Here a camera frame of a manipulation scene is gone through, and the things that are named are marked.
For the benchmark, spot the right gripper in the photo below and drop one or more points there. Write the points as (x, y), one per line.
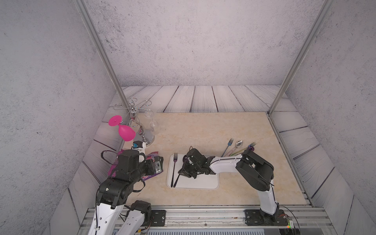
(184, 170)

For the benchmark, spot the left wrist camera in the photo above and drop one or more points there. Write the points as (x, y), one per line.
(140, 146)

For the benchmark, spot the pink plastic wine glass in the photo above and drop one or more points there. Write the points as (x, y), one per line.
(125, 132)

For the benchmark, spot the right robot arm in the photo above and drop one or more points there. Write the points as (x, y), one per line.
(257, 171)

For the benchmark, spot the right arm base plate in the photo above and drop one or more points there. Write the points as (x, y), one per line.
(260, 218)

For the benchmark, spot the pink Lot 100 gummy bag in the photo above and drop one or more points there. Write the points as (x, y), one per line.
(112, 171)

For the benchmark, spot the white plastic tray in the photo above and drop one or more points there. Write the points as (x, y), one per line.
(202, 182)

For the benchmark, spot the aluminium front rail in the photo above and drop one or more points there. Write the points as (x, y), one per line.
(230, 220)

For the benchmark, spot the clear wine glass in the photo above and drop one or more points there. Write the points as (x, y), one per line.
(153, 124)

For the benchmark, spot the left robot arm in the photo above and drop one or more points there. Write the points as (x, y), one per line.
(132, 167)

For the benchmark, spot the right aluminium frame post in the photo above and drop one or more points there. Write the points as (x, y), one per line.
(312, 33)

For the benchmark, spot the left aluminium frame post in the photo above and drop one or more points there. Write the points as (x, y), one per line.
(100, 49)

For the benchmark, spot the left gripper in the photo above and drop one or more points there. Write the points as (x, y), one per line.
(152, 169)

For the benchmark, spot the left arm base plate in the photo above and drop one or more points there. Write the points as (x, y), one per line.
(154, 218)

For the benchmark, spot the pink handled silver spoon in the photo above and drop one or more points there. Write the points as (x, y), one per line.
(238, 145)

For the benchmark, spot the chrome glass holder stand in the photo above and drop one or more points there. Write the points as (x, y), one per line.
(142, 134)

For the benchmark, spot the purple metal spoon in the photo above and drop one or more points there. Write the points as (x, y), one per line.
(177, 179)

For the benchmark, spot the aluminium frame post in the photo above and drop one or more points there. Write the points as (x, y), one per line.
(100, 49)
(312, 33)

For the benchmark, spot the purple Fox's candy bag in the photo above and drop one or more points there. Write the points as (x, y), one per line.
(149, 155)

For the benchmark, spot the purple metal fork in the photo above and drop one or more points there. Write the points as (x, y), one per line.
(175, 158)

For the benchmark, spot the blue handled fork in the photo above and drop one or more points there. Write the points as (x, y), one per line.
(228, 145)

